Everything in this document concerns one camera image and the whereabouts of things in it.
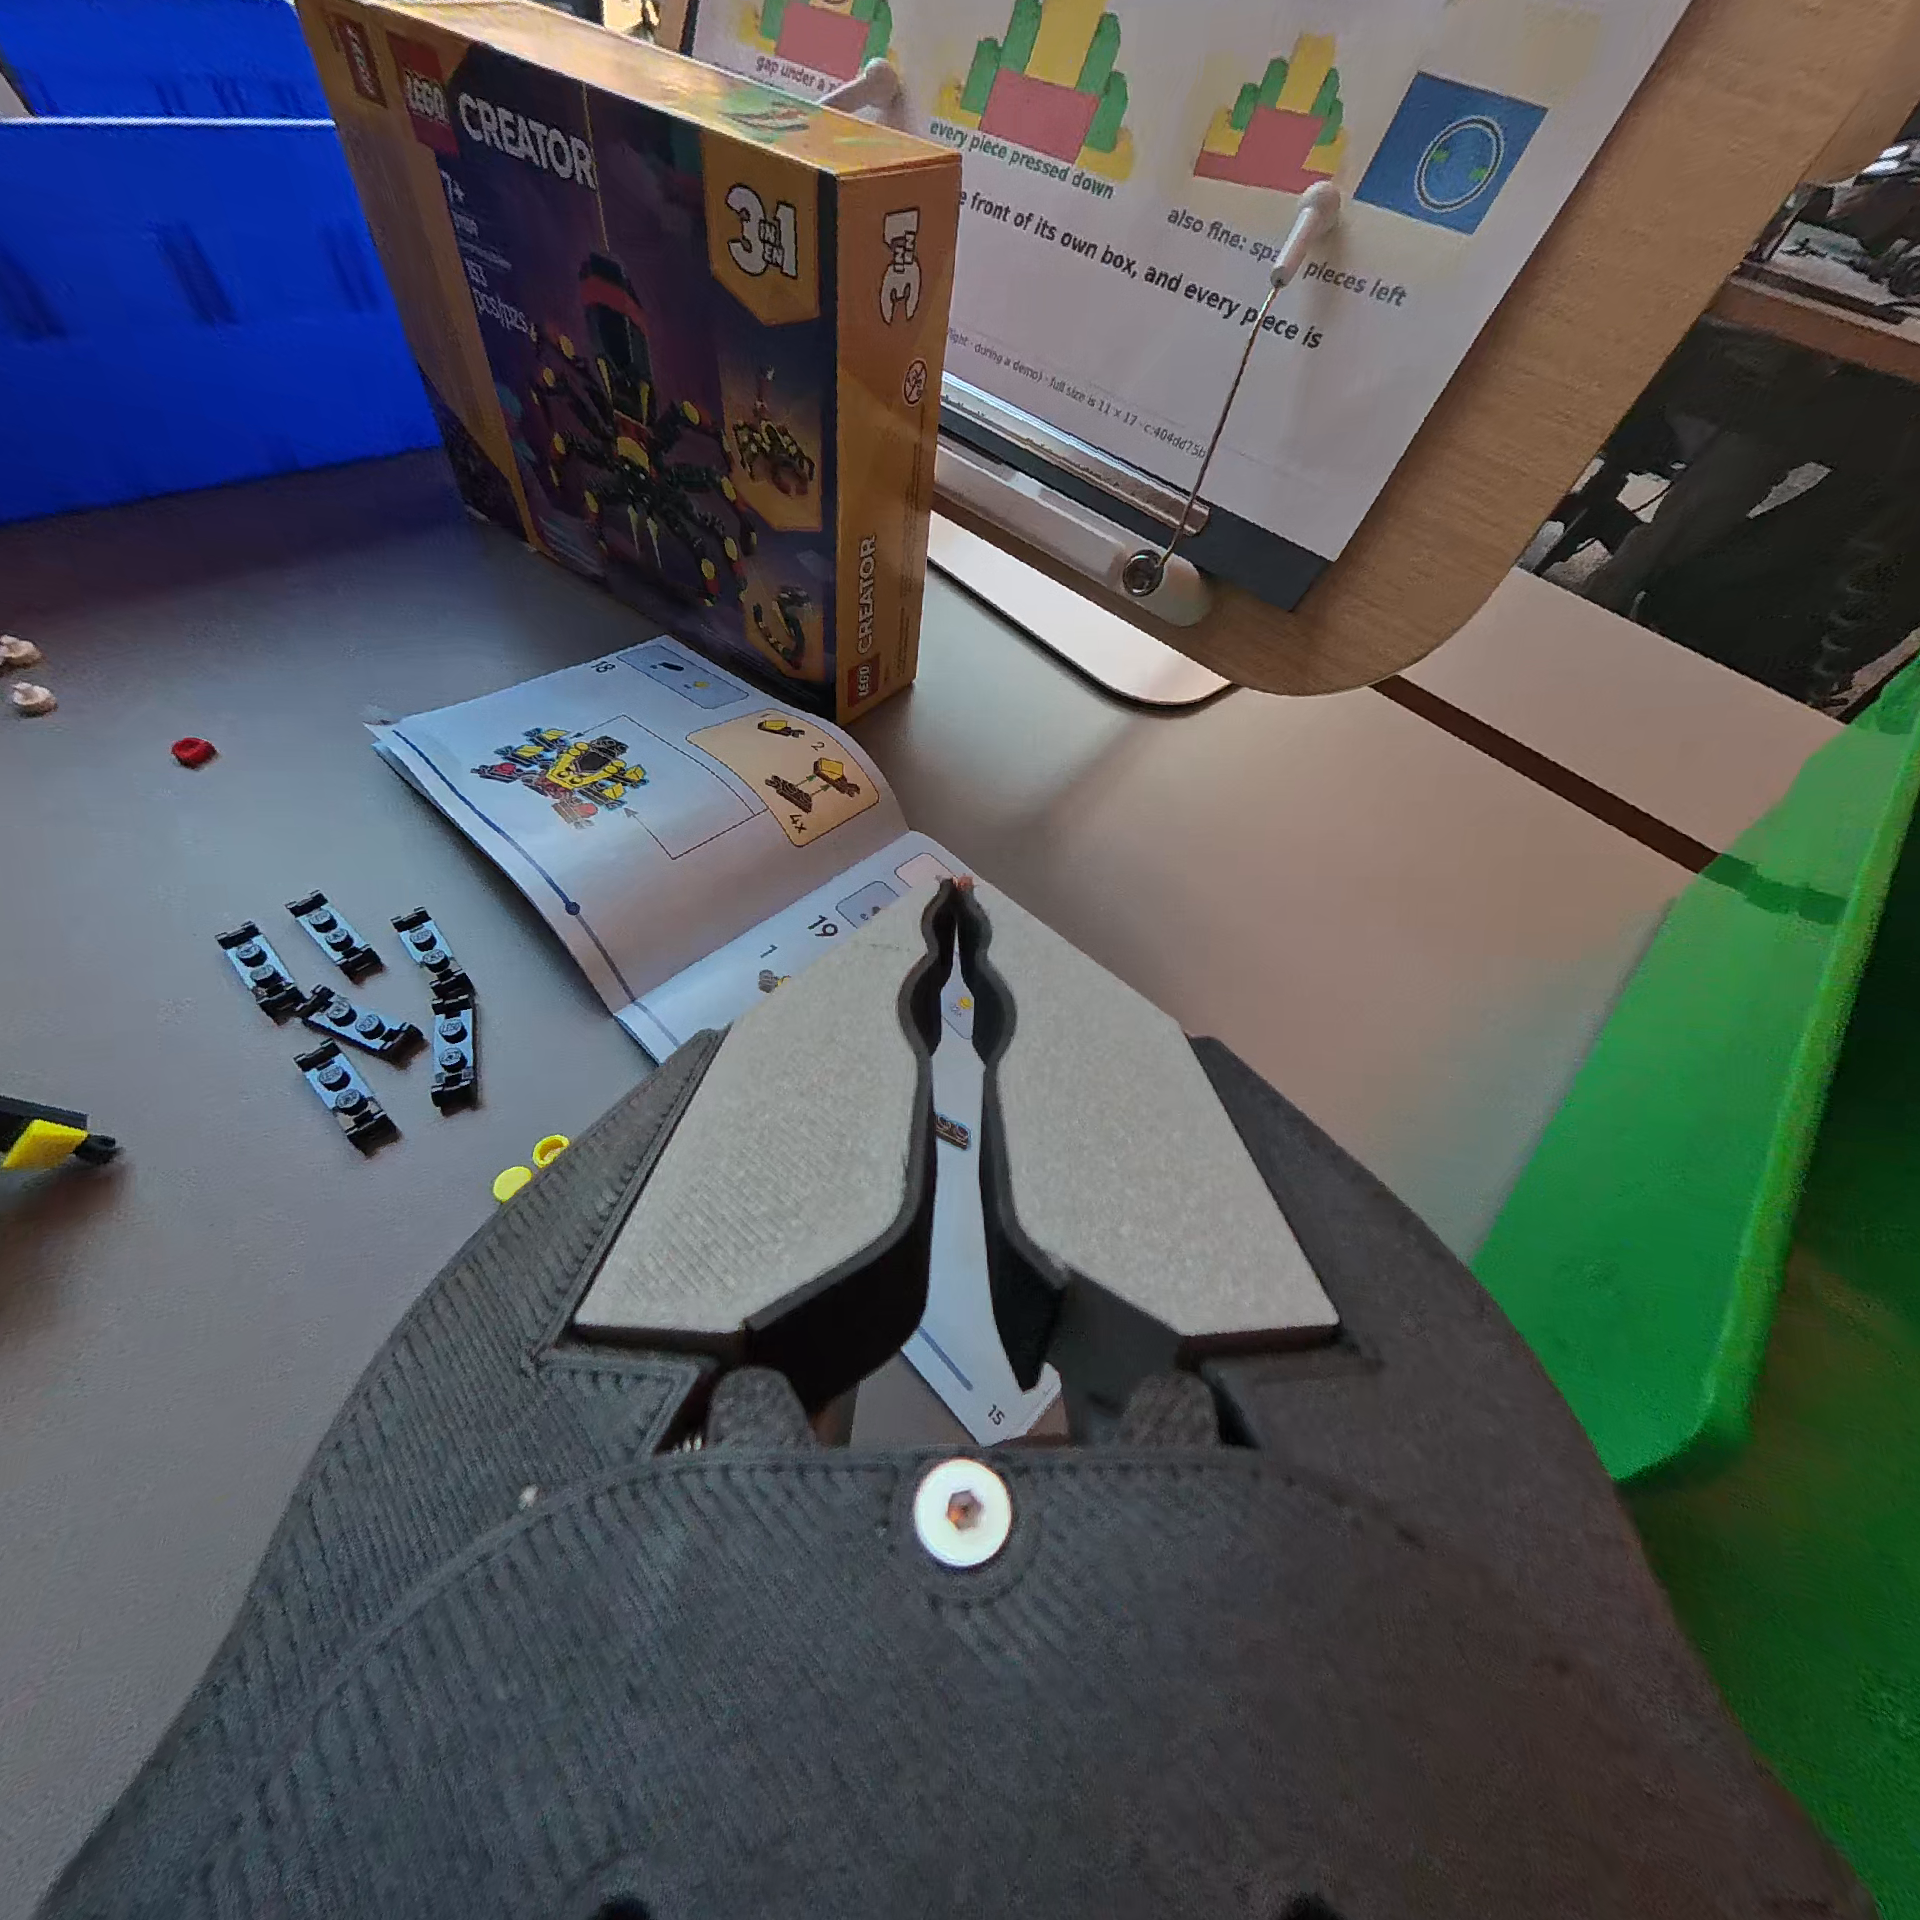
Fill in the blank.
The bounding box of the yellow black lego assembly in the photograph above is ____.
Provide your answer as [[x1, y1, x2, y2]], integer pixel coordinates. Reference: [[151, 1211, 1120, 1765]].
[[0, 1096, 121, 1176]]

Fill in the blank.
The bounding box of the wooden display board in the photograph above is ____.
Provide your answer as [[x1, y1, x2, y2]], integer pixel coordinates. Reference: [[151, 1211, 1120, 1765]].
[[599, 0, 1920, 699]]

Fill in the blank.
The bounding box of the printed instruction sheet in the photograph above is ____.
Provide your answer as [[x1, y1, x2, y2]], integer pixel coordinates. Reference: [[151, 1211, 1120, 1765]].
[[689, 0, 1695, 564]]

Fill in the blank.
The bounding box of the blue plastic bin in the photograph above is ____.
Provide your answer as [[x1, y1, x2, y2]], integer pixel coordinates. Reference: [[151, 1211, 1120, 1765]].
[[0, 0, 443, 529]]

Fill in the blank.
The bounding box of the green plastic bin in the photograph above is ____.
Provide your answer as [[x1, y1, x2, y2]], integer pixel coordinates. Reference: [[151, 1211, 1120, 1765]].
[[1470, 697, 1920, 1920]]

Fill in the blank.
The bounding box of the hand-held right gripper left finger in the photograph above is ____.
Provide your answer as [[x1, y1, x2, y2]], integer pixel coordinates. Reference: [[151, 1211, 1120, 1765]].
[[569, 877, 961, 1419]]

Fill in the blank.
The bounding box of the lego instruction booklet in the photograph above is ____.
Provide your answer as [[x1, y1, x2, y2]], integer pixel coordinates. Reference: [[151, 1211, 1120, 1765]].
[[364, 636, 1015, 1449]]

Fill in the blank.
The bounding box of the yellow purple lego set box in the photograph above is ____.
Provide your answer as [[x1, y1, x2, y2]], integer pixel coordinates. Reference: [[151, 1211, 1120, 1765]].
[[295, 0, 961, 724]]

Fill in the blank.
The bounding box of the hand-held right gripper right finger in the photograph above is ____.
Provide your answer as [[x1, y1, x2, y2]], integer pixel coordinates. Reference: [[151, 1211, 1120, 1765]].
[[958, 883, 1343, 1434]]

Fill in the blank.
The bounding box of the background wooden desk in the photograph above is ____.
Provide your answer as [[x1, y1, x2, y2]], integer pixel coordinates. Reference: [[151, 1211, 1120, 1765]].
[[1703, 262, 1920, 393]]

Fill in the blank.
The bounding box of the white board stand base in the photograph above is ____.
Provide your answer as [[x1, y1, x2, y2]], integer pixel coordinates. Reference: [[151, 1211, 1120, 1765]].
[[926, 441, 1233, 707]]

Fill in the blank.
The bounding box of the group of black lego plates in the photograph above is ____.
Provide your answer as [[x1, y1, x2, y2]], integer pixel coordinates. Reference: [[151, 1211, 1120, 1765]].
[[215, 889, 481, 1157]]

